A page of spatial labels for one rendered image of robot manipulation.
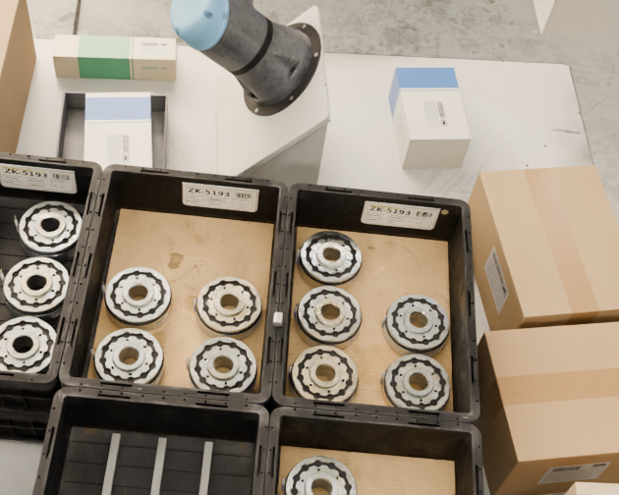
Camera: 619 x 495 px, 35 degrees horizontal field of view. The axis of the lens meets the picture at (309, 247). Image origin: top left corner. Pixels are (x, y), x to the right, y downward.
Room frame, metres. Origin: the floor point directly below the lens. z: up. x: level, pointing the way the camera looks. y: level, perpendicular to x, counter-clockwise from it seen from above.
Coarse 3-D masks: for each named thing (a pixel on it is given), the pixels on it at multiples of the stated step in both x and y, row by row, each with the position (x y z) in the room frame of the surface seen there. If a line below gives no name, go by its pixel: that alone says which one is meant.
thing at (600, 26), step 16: (544, 0) 1.36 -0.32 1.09; (560, 0) 1.33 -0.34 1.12; (576, 0) 1.33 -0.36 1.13; (592, 0) 1.34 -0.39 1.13; (608, 0) 1.34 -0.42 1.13; (544, 16) 1.34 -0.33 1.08; (560, 16) 1.33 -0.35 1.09; (576, 16) 1.33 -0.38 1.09; (592, 16) 1.34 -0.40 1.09; (608, 16) 1.34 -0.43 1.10; (544, 32) 1.33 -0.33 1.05; (560, 32) 1.33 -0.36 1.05; (576, 32) 1.33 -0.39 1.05; (592, 32) 1.34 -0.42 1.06; (608, 32) 1.34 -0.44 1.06
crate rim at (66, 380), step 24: (120, 168) 0.97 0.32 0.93; (144, 168) 0.98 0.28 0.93; (96, 216) 0.87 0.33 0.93; (96, 240) 0.83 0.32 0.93; (72, 312) 0.70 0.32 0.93; (72, 336) 0.66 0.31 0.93; (72, 360) 0.62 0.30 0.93; (264, 360) 0.67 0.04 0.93; (72, 384) 0.59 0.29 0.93; (96, 384) 0.59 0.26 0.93; (120, 384) 0.60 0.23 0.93; (144, 384) 0.60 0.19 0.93; (264, 384) 0.64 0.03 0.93
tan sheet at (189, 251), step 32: (128, 224) 0.93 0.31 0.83; (160, 224) 0.95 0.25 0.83; (192, 224) 0.96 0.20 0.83; (224, 224) 0.97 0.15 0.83; (256, 224) 0.98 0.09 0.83; (128, 256) 0.87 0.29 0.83; (160, 256) 0.88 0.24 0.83; (192, 256) 0.89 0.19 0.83; (224, 256) 0.90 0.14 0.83; (256, 256) 0.92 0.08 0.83; (192, 288) 0.83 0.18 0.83; (256, 288) 0.85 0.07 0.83; (192, 320) 0.77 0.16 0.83; (192, 352) 0.72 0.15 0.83; (256, 352) 0.74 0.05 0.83; (160, 384) 0.66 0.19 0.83; (256, 384) 0.68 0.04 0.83
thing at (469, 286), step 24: (288, 192) 0.98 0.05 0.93; (312, 192) 0.99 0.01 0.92; (336, 192) 1.00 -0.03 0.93; (360, 192) 1.01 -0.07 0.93; (384, 192) 1.02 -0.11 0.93; (288, 216) 0.94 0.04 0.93; (288, 240) 0.89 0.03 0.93; (288, 264) 0.84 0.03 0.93; (288, 288) 0.80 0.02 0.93; (288, 312) 0.76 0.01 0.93; (312, 408) 0.61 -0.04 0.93; (336, 408) 0.62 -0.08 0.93; (360, 408) 0.63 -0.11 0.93; (384, 408) 0.63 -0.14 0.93; (408, 408) 0.64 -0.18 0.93
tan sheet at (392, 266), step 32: (384, 256) 0.96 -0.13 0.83; (416, 256) 0.97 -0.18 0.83; (352, 288) 0.89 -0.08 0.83; (384, 288) 0.90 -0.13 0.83; (416, 288) 0.91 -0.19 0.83; (448, 288) 0.92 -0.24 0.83; (288, 352) 0.75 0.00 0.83; (352, 352) 0.77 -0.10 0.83; (384, 352) 0.78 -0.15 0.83; (448, 352) 0.80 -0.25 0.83; (288, 384) 0.69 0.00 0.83; (416, 384) 0.73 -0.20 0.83
